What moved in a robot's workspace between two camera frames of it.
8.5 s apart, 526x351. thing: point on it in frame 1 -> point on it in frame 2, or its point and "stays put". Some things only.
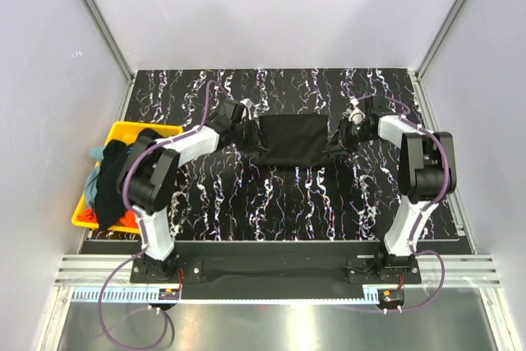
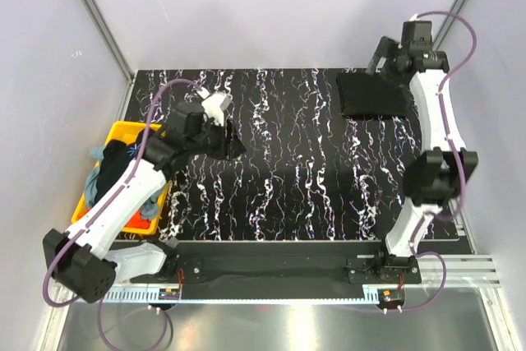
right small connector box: [391, 297] stays put
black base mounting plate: [269, 270] stays put
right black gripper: [342, 143] -> [385, 48]
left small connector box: [168, 294] stays put
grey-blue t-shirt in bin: [91, 188] stays put
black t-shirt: [293, 140] -> [378, 94]
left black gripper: [254, 143] -> [230, 146]
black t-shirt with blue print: [108, 205] stays put
